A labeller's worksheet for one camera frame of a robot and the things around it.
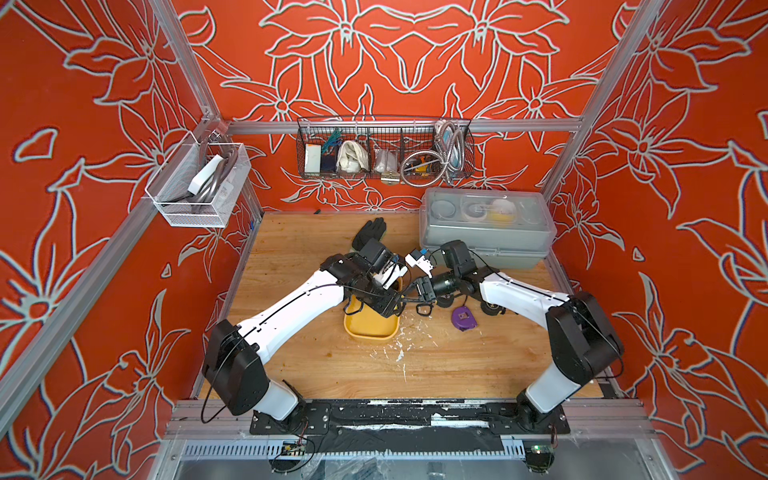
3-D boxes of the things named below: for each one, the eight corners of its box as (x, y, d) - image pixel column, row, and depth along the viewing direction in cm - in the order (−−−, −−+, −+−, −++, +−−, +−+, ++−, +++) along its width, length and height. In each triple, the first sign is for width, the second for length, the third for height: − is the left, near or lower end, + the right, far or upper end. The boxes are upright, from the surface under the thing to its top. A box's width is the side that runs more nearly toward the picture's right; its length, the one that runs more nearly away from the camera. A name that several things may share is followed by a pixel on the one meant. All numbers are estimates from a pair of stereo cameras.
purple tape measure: (453, 330, 90) (455, 326, 88) (450, 311, 94) (452, 306, 92) (475, 330, 90) (478, 326, 88) (471, 311, 94) (473, 306, 92)
